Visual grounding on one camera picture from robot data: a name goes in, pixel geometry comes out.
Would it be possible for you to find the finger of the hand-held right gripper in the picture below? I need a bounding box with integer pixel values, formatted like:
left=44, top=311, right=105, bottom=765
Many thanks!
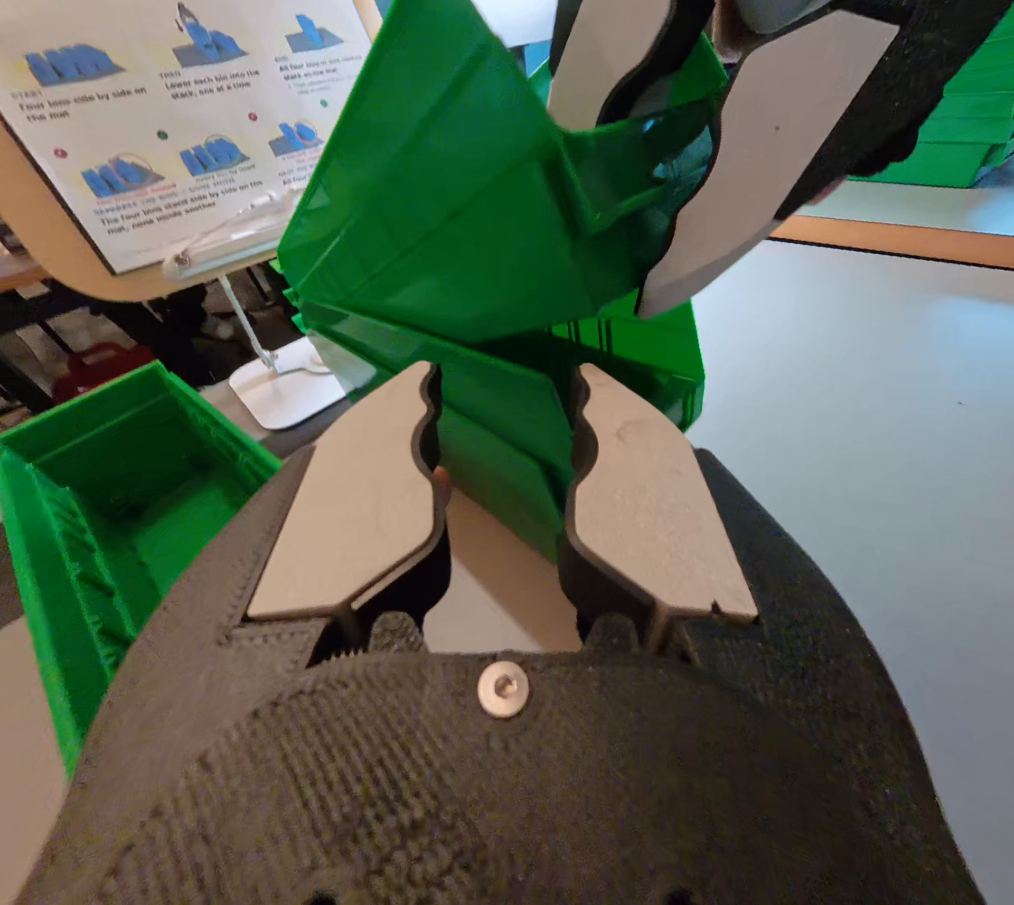
left=636, top=8, right=902, bottom=322
left=547, top=0, right=720, bottom=134

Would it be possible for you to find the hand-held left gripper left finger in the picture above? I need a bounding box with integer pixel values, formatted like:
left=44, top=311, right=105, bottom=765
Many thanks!
left=247, top=360, right=453, bottom=623

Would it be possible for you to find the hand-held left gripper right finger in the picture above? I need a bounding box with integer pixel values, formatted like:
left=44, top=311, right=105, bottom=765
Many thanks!
left=561, top=363, right=760, bottom=654

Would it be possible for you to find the green plastic bin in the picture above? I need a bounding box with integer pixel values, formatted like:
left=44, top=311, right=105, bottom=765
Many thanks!
left=289, top=311, right=705, bottom=567
left=281, top=283, right=706, bottom=494
left=0, top=360, right=284, bottom=778
left=277, top=0, right=730, bottom=345

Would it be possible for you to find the person's right hand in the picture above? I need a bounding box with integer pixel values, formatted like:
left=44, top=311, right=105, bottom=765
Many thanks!
left=713, top=0, right=751, bottom=60

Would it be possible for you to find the stack of green bins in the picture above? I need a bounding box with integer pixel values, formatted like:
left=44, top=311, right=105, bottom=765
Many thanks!
left=851, top=2, right=1014, bottom=191

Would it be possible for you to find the red case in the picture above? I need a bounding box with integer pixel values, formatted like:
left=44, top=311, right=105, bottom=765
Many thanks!
left=51, top=341, right=157, bottom=406

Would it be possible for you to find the instruction poster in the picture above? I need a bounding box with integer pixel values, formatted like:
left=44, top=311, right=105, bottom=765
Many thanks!
left=0, top=0, right=375, bottom=278

